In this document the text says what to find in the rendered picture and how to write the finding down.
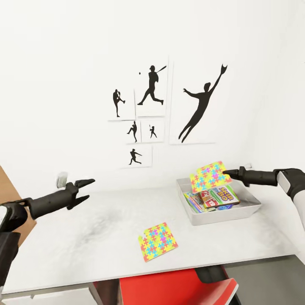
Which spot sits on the jigsaw puzzle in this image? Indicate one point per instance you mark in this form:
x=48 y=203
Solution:
x=210 y=177
x=159 y=241

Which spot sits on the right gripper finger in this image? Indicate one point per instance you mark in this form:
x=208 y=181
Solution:
x=231 y=172
x=234 y=177

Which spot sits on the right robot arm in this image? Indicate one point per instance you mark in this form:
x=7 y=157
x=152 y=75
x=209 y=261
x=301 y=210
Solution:
x=292 y=181

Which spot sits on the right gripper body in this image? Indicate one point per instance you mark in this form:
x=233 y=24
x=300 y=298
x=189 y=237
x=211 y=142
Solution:
x=250 y=177

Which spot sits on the board game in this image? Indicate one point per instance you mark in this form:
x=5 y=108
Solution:
x=225 y=207
x=220 y=196
x=196 y=203

